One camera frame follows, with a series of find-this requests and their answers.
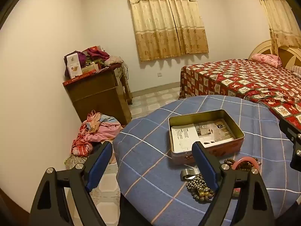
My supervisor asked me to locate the brown wooden cabinet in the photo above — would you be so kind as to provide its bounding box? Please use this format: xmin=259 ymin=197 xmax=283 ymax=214
xmin=63 ymin=63 xmax=133 ymax=126

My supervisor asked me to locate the maroon cloth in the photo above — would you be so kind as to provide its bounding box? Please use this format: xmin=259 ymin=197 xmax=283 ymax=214
xmin=87 ymin=48 xmax=110 ymax=61

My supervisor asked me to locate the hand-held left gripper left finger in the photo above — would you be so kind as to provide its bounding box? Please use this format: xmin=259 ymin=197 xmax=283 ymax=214
xmin=29 ymin=142 xmax=113 ymax=226

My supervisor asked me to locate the rectangular metal tin box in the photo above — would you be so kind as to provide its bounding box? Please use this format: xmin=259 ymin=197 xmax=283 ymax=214
xmin=168 ymin=109 xmax=245 ymax=165

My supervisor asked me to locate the printed photo brochure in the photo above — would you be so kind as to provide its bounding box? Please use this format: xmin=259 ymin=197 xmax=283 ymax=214
xmin=193 ymin=118 xmax=236 ymax=147

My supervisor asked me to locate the grey patterned cloth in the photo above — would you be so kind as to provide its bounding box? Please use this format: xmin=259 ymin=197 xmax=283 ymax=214
xmin=65 ymin=154 xmax=88 ymax=170

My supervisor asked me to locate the pale beige cloth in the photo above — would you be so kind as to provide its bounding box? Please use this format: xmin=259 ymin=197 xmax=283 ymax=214
xmin=105 ymin=56 xmax=123 ymax=67

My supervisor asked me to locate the narrow beige patterned curtain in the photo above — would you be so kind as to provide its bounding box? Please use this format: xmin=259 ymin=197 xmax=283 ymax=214
xmin=249 ymin=0 xmax=301 ymax=50

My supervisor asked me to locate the wide beige patterned curtain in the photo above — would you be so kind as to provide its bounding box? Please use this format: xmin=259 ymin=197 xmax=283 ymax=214
xmin=126 ymin=0 xmax=209 ymax=62

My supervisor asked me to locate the bed with red patterned cover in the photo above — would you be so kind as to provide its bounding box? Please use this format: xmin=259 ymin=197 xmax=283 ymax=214
xmin=179 ymin=59 xmax=301 ymax=131

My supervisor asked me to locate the white product box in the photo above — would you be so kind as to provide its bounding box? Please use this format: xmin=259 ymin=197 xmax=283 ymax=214
xmin=66 ymin=54 xmax=83 ymax=79

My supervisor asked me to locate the flat red box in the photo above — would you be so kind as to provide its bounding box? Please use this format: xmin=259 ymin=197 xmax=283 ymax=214
xmin=62 ymin=72 xmax=98 ymax=86

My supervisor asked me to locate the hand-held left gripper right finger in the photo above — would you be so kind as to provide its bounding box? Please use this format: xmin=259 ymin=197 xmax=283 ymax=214
xmin=192 ymin=142 xmax=275 ymax=226

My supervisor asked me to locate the pile of colourful clothes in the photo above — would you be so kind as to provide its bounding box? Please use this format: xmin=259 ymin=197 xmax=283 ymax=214
xmin=71 ymin=110 xmax=124 ymax=157

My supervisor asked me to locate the pink pillow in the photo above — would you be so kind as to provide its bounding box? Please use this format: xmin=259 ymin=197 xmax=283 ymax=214
xmin=251 ymin=53 xmax=282 ymax=68

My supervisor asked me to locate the beige wooden headboard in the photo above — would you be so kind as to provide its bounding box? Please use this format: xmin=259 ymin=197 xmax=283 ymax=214
xmin=249 ymin=40 xmax=301 ymax=70

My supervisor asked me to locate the silver metal wristwatch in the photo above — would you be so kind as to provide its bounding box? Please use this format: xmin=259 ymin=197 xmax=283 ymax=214
xmin=181 ymin=167 xmax=201 ymax=182

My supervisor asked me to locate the pink bangle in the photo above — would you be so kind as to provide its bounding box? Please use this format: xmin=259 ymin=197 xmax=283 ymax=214
xmin=232 ymin=157 xmax=259 ymax=192

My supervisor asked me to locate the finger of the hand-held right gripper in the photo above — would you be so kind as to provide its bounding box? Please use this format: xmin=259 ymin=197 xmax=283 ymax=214
xmin=279 ymin=118 xmax=301 ymax=170

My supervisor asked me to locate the purple cloth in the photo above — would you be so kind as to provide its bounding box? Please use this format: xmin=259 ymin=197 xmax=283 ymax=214
xmin=64 ymin=50 xmax=87 ymax=77

